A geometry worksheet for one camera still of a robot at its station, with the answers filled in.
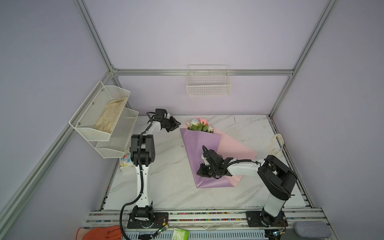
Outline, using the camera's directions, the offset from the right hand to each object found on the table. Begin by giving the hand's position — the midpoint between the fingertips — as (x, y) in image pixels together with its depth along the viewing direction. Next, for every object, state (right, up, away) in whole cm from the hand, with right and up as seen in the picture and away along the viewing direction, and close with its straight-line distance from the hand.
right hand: (196, 172), depth 87 cm
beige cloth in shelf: (-47, +32, -9) cm, 58 cm away
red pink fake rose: (+6, +32, +20) cm, 38 cm away
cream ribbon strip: (+58, +15, +18) cm, 63 cm away
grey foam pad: (+55, -21, -18) cm, 62 cm away
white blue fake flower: (-1, +31, +17) cm, 36 cm away
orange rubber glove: (-41, -24, -17) cm, 50 cm away
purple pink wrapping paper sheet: (-1, +18, +16) cm, 24 cm away
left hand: (-11, +31, +16) cm, 36 cm away
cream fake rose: (+10, +26, +18) cm, 33 cm away
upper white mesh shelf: (-53, +32, -10) cm, 62 cm away
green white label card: (-8, -23, -19) cm, 31 cm away
